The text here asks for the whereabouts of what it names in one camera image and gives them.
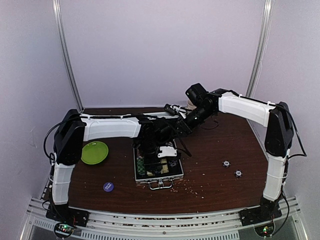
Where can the aluminium poker case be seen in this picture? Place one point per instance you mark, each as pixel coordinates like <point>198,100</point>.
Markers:
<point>165,181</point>

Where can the circuit board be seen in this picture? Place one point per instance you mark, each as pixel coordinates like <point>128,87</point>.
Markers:
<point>63,230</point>
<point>264,230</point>

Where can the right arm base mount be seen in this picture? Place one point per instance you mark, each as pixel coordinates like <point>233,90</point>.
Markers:
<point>256,215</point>

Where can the right aluminium frame post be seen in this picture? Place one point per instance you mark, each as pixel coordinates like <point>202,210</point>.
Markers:
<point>261,48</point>

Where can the left circuit board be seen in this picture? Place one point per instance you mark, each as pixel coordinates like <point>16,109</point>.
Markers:
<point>63,230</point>

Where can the purple poker chip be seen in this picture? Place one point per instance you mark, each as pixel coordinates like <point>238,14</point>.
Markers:
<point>238,173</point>
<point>226,164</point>

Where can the green chip stack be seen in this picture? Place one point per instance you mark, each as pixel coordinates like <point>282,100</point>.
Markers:
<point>141,167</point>

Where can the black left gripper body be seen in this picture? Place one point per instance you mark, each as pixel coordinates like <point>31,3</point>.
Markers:
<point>147,146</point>

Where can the cream ceramic mug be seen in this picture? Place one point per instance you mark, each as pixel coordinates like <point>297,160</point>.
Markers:
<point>190,105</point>

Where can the green plate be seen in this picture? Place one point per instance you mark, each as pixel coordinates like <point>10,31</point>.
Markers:
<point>94,152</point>

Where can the aluminium frame post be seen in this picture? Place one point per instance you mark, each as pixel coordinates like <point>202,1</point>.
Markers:
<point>261,48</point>
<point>65,54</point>

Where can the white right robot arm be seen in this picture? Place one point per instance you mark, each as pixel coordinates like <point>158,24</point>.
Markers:
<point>275,117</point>

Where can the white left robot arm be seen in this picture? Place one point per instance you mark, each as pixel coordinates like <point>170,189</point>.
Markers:
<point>77,128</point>

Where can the aluminium front rail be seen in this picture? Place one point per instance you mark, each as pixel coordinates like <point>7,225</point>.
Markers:
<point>105,225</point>

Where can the purple round button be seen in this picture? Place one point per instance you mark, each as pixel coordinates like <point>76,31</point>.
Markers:
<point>108,187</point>

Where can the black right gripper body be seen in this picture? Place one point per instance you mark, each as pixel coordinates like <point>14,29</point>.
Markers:
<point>201,116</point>

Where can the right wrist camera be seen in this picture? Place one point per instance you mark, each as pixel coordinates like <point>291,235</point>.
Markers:
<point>196,93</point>

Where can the blue Texas Hold'em card box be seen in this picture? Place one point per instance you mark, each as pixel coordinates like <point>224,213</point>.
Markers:
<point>158,168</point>

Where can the right circuit board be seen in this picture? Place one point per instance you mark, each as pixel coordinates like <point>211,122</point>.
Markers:
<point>264,230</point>

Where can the left aluminium frame post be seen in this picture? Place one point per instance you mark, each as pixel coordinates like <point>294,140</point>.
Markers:
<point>65,54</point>

